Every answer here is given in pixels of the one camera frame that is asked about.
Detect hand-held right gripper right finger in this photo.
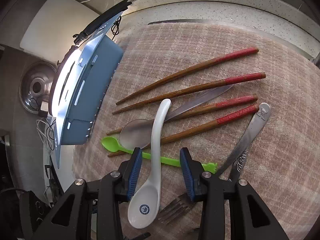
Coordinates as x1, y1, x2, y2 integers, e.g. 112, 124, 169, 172
179, 147, 292, 240

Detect translucent plastic spoon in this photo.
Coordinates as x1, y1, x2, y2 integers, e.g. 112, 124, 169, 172
120, 84, 235, 150

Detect pink plaid cloth mat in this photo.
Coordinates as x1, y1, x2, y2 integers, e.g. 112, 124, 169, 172
71, 22, 320, 240

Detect red-tipped wooden chopstick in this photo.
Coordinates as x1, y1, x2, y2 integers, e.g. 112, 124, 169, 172
116, 47, 259, 106
106, 94, 258, 135
107, 104, 260, 158
112, 72, 266, 115

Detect green plastic spoon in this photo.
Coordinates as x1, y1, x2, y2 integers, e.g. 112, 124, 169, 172
101, 136, 218, 172

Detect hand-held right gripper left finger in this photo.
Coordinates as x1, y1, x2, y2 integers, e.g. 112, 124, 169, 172
26, 147, 144, 240

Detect white board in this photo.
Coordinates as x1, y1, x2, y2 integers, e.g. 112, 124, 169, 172
19, 0, 102, 63

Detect blue plastic basket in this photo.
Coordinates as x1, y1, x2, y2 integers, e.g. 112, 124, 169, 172
54, 11, 125, 169

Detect white ceramic spoon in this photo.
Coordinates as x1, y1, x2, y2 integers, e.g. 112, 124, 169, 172
127, 98, 172, 229

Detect bundle of white cables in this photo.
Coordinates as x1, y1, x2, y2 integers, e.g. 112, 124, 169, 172
36, 119, 57, 150

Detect metal fork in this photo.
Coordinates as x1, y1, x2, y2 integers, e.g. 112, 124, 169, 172
157, 102, 271, 227

